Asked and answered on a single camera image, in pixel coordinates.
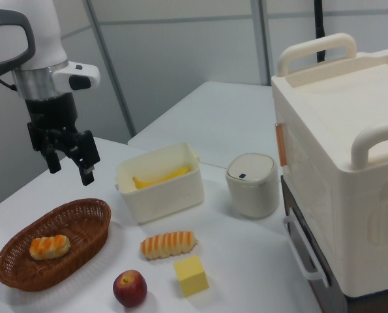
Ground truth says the cream plastic storage box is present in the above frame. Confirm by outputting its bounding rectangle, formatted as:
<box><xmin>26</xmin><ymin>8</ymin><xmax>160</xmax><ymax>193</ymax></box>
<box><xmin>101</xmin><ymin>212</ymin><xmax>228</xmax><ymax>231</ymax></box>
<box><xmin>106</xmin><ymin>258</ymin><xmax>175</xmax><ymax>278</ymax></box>
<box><xmin>114</xmin><ymin>142</ymin><xmax>205</xmax><ymax>224</ymax></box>

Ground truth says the black pole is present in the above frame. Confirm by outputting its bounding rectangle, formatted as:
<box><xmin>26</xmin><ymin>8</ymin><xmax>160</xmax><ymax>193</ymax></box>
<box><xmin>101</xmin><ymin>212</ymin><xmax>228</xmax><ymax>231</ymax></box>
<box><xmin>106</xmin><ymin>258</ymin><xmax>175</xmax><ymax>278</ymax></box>
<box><xmin>312</xmin><ymin>0</ymin><xmax>328</xmax><ymax>63</ymax></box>

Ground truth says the yellow foam cube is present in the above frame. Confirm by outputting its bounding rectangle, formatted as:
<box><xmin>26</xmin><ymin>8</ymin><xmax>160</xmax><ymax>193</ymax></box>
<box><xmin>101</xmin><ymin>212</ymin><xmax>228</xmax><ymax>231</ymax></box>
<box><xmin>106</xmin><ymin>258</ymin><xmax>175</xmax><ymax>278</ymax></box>
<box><xmin>173</xmin><ymin>254</ymin><xmax>210</xmax><ymax>297</ymax></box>

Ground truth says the red apple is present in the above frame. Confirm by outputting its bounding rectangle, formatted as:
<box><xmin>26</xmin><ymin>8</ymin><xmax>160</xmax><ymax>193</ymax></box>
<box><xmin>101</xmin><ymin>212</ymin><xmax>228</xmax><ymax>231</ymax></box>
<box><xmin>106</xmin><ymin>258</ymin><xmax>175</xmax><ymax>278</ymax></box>
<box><xmin>112</xmin><ymin>269</ymin><xmax>148</xmax><ymax>308</ymax></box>

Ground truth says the orange cabinet door handle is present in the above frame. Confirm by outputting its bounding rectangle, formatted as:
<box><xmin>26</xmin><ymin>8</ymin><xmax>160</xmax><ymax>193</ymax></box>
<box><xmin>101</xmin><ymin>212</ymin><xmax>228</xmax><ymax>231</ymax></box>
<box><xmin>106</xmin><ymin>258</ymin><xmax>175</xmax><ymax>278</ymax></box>
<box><xmin>275</xmin><ymin>123</ymin><xmax>288</xmax><ymax>167</ymax></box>

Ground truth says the cream cabinet with handles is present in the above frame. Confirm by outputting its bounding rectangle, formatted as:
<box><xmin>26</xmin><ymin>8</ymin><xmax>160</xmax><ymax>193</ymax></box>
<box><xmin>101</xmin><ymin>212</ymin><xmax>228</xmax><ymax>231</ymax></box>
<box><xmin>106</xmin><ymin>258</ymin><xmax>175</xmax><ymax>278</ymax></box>
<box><xmin>271</xmin><ymin>32</ymin><xmax>388</xmax><ymax>299</ymax></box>

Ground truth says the long orange striped bread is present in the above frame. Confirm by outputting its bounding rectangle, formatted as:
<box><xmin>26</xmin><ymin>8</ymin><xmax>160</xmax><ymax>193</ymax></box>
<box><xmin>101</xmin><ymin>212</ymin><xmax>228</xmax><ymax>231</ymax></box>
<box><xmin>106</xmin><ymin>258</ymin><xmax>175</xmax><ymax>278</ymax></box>
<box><xmin>140</xmin><ymin>230</ymin><xmax>198</xmax><ymax>261</ymax></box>

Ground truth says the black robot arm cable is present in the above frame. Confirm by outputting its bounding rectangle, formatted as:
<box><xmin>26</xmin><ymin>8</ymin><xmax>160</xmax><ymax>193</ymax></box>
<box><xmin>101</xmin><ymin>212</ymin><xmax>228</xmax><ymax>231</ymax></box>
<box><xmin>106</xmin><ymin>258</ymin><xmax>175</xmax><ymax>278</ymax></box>
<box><xmin>0</xmin><ymin>75</ymin><xmax>18</xmax><ymax>91</ymax></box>

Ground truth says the yellow banana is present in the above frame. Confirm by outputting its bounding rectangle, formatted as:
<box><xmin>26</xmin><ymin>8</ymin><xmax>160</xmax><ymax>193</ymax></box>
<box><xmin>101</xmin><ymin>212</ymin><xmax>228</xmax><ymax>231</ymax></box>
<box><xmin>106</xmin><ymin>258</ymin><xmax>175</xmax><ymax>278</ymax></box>
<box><xmin>132</xmin><ymin>166</ymin><xmax>192</xmax><ymax>190</ymax></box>

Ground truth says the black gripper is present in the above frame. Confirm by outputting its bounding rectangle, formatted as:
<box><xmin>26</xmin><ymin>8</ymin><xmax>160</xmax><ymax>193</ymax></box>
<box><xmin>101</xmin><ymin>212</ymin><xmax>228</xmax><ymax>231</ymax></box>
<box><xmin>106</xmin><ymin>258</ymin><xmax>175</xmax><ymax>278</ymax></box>
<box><xmin>25</xmin><ymin>93</ymin><xmax>102</xmax><ymax>186</ymax></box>

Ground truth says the short orange striped bread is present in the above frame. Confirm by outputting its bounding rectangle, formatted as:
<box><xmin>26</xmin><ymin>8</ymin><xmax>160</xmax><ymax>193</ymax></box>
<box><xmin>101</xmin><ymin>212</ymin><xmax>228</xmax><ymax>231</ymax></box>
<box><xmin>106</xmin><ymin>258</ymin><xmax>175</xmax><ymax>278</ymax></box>
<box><xmin>29</xmin><ymin>233</ymin><xmax>71</xmax><ymax>261</ymax></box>

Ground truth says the brown wicker basket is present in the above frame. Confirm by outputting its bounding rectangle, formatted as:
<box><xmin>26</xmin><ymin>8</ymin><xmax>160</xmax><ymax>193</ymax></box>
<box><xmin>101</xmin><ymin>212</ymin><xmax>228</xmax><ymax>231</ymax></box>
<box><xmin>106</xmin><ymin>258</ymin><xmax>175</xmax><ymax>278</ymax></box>
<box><xmin>0</xmin><ymin>198</ymin><xmax>112</xmax><ymax>292</ymax></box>

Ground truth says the white drawer handle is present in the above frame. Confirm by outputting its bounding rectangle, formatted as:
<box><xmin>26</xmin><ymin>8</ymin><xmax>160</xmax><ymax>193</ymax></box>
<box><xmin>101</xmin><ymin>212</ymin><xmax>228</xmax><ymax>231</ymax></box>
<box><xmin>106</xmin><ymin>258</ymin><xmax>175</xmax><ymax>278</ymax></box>
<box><xmin>283</xmin><ymin>207</ymin><xmax>330</xmax><ymax>288</ymax></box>

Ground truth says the small cream trash can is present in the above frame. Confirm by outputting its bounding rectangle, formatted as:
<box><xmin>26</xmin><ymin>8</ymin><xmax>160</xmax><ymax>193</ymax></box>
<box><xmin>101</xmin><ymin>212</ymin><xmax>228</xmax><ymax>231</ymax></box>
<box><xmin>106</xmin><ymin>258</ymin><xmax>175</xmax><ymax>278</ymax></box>
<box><xmin>225</xmin><ymin>153</ymin><xmax>280</xmax><ymax>219</ymax></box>

